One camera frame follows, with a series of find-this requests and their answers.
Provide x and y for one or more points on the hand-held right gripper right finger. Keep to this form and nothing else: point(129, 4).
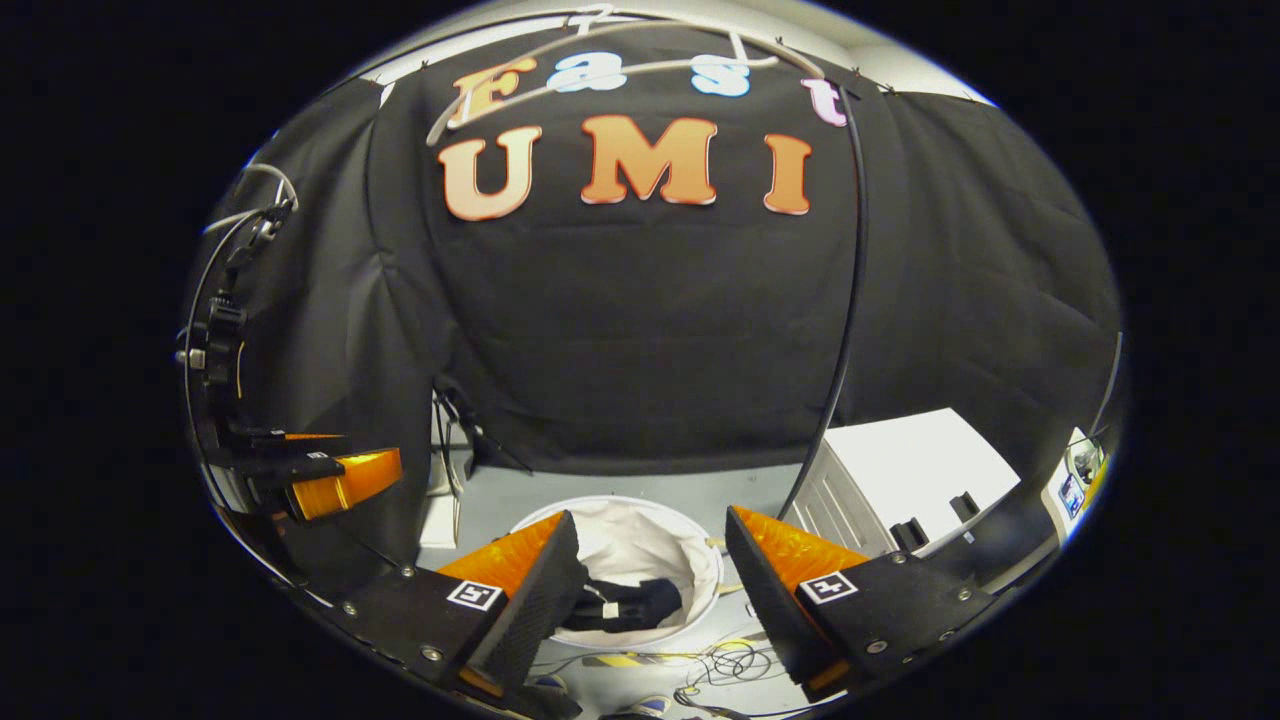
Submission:
point(770, 610)

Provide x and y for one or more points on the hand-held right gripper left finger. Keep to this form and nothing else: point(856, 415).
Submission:
point(540, 610)

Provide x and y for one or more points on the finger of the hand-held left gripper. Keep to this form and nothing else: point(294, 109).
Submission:
point(270, 445)
point(345, 478)

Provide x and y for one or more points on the black jacket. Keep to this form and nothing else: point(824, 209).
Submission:
point(640, 600)

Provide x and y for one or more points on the white laundry hamper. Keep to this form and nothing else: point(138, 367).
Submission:
point(640, 540)

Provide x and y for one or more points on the white hanger with notches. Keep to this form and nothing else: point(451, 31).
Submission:
point(600, 72)

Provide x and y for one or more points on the person's shoe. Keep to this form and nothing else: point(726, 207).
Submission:
point(552, 697)
point(640, 708)

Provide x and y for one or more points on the small black block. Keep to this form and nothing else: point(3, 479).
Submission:
point(966, 506)
point(908, 535)

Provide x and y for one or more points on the white drawer cabinet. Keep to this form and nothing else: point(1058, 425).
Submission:
point(900, 460)

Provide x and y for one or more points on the black backdrop cloth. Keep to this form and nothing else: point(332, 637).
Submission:
point(650, 330)

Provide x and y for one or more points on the white side table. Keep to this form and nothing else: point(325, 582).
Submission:
point(1062, 510)

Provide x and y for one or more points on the round grey bowl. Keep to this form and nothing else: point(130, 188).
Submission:
point(1087, 460)

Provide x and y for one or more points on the black clothes rail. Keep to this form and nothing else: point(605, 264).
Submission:
point(858, 280)

